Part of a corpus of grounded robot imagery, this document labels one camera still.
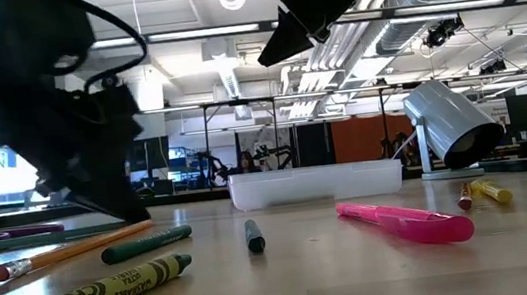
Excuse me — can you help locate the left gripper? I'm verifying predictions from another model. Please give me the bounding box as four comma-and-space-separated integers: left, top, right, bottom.
0, 80, 151, 238

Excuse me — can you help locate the dark green crayon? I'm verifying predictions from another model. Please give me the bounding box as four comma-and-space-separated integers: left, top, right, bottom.
98, 223, 196, 267

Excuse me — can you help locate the orange pencil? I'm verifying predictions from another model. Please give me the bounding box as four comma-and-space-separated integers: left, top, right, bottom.
0, 219, 159, 286

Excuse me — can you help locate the dark teal marker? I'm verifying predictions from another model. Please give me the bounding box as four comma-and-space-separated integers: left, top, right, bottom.
243, 217, 268, 256

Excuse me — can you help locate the clear plastic supply box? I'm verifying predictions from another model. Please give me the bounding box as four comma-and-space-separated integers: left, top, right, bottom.
226, 153, 407, 215

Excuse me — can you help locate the pink highlighter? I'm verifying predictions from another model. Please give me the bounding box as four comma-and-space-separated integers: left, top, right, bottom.
334, 186, 478, 259

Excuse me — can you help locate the yellow highlighter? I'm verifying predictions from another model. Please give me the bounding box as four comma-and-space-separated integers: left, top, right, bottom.
468, 175, 515, 208

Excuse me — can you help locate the ceiling light strip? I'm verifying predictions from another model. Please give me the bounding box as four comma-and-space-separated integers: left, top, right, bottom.
88, 19, 260, 52
392, 0, 527, 21

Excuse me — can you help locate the person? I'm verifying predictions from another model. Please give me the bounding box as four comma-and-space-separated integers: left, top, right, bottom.
238, 148, 261, 175

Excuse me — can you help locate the black ceiling device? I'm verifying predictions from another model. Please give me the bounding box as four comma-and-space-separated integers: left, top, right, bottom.
421, 15, 466, 50

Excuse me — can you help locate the white desk lamp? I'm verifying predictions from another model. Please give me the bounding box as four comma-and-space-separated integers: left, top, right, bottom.
400, 71, 510, 185

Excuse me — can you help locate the black frame stand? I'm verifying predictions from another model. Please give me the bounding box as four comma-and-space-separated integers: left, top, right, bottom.
137, 94, 285, 186

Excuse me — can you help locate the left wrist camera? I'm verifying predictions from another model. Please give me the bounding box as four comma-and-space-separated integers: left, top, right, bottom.
84, 80, 146, 145

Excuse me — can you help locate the orange partition wall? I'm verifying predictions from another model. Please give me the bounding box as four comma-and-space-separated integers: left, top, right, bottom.
330, 110, 419, 165

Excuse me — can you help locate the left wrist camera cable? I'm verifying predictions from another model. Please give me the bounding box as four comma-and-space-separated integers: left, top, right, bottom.
43, 0, 153, 93

